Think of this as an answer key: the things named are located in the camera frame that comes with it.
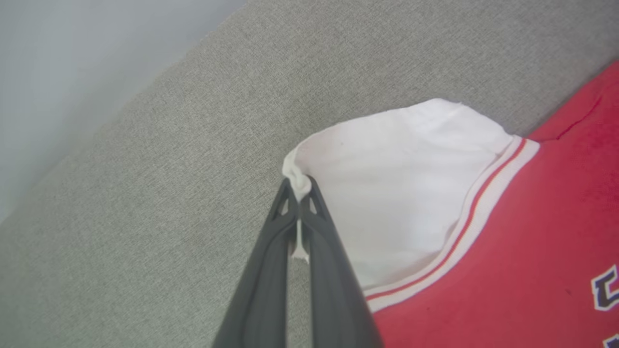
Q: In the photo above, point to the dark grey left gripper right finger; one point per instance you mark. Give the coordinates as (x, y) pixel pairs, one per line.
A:
(333, 290)

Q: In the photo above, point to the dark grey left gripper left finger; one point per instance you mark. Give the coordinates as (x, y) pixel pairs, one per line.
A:
(263, 290)

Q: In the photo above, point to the red and white jersey garment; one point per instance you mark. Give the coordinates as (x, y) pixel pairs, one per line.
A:
(464, 222)

